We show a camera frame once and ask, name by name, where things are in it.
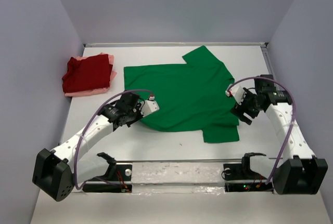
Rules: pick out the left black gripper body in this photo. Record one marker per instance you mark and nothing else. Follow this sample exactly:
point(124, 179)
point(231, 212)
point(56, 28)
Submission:
point(134, 115)

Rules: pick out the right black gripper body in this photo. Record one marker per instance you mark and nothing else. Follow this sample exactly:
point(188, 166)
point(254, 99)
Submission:
point(249, 106)

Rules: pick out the green t shirt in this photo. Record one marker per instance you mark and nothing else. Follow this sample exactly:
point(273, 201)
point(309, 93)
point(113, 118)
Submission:
point(191, 96)

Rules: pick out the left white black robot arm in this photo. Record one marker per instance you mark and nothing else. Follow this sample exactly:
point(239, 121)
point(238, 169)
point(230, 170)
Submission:
point(60, 170)

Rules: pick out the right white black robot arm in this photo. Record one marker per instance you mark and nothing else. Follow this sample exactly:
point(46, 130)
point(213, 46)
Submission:
point(296, 169)

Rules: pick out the folded pink t shirt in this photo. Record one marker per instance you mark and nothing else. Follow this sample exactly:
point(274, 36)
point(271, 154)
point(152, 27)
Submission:
point(104, 89)

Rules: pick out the folded dark red t shirt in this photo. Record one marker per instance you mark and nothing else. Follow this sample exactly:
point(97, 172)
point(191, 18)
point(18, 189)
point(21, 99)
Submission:
point(87, 73)

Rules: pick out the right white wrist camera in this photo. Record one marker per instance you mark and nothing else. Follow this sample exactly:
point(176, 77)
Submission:
point(237, 92)

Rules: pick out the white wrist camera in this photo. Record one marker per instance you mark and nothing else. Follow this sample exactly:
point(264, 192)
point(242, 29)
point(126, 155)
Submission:
point(237, 92)
point(149, 106)

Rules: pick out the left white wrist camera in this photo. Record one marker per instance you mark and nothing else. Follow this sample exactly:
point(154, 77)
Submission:
point(149, 106)

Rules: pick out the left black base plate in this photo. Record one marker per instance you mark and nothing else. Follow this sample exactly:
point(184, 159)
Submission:
point(117, 182)

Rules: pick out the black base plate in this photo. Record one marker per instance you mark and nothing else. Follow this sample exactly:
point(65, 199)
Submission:
point(238, 181)
point(117, 182)

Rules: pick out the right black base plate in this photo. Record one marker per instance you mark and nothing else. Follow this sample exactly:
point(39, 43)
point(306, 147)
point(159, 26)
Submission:
point(238, 181)

